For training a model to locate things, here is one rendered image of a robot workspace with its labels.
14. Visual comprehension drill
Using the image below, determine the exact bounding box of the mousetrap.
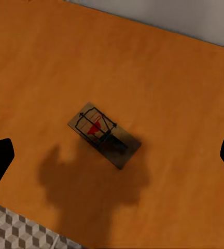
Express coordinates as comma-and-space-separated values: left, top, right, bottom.
68, 102, 141, 170

